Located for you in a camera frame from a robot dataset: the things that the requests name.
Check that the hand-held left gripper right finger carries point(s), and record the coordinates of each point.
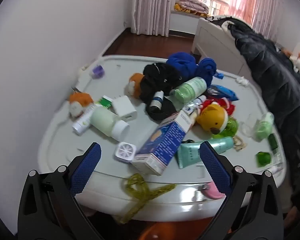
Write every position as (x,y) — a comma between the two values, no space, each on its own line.
(215,165)

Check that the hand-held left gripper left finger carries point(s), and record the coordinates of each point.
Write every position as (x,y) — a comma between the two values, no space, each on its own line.
(87,165)

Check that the teal tube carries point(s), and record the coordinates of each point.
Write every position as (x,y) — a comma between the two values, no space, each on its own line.
(190,155)

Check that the blue white carton box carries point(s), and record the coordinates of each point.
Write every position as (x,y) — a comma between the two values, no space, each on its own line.
(165,142)

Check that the orange bin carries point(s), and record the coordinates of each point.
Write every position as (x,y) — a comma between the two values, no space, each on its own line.
(162,232)

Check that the pink plastic item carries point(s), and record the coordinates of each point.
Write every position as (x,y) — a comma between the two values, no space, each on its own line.
(212,193)

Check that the white square slotted lid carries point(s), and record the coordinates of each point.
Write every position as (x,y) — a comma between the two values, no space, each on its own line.
(125,152)

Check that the green translucent plastic item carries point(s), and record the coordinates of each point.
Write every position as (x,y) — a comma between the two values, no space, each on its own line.
(232,127)

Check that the pale green bottle white cap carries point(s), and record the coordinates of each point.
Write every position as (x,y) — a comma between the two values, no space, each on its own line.
(106,121)

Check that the yellow bear toy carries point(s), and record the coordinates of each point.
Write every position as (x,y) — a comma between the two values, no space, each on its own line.
(212,116)

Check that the clear bag with green contents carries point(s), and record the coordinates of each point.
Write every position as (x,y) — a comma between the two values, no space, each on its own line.
(263,127)

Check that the red mesh cloth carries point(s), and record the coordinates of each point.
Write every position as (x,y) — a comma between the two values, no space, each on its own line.
(226,103)

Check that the dark green bottle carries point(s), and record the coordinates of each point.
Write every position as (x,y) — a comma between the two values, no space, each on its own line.
(273,142)

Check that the small white blue tube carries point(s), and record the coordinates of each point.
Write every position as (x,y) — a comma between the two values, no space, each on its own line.
(197,103)

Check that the orange white plush toy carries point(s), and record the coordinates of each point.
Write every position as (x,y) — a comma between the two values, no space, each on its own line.
(134,83)
(79,101)

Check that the green white brush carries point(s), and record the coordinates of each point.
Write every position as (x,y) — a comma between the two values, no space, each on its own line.
(106,102)

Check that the white charger adapter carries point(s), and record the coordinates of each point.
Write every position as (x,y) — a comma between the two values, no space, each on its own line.
(123,106)

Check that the blue snack packet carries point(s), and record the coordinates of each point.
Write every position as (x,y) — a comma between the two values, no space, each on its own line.
(222,92)

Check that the green white cylindrical bottle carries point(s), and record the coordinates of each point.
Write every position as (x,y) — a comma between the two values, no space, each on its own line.
(188,90)

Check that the small dark dropper bottle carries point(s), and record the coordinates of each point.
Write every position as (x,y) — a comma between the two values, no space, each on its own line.
(156,101)

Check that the crumpled white tissue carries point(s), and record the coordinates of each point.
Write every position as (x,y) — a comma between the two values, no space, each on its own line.
(242,81)

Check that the small blue clip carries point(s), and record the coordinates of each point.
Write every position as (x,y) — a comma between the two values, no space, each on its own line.
(218,75)

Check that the small purple plastic item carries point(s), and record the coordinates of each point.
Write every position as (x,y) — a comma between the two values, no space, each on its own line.
(97,71)

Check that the dark grey coat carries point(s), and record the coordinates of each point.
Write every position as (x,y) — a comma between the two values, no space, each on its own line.
(272,80)

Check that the black cloth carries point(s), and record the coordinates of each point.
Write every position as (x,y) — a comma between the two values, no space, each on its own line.
(155,80)

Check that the blue cloth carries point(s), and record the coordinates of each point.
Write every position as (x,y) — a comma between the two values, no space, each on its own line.
(182,65)

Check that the yellow patterned cushion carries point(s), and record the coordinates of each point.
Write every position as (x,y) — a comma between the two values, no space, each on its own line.
(185,10)

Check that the pink patterned curtain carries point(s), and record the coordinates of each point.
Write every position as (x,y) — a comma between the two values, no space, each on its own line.
(262,10)
(151,5)

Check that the pink blanket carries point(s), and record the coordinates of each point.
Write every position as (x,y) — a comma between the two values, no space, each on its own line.
(192,3)

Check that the white bed frame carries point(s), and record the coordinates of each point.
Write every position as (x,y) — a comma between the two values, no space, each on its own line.
(215,42)

